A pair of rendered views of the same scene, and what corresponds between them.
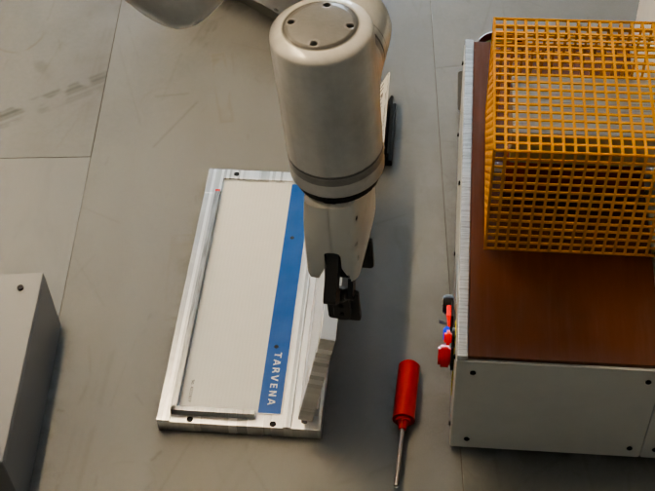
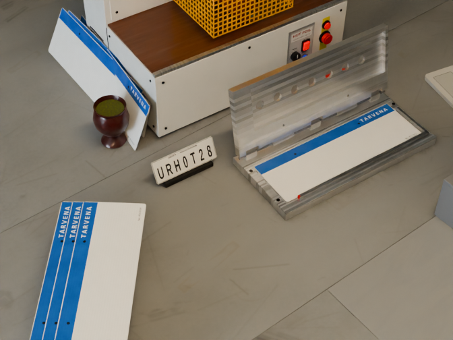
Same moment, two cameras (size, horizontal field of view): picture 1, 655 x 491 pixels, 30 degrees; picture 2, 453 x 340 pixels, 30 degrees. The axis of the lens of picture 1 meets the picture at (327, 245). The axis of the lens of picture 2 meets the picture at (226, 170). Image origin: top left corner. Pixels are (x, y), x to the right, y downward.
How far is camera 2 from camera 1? 239 cm
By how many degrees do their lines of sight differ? 76
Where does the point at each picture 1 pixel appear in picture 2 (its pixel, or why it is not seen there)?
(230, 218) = (309, 183)
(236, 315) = (358, 146)
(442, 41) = (77, 187)
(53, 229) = (390, 264)
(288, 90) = not seen: outside the picture
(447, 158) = (176, 137)
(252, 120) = (223, 232)
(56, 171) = (354, 297)
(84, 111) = (296, 323)
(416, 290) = not seen: hidden behind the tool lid
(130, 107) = (270, 301)
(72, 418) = not seen: outside the picture
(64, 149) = (335, 307)
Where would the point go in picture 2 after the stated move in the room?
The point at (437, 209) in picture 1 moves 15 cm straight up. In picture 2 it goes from (217, 123) to (217, 76)
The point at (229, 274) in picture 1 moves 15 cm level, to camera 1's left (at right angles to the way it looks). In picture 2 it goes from (340, 162) to (390, 199)
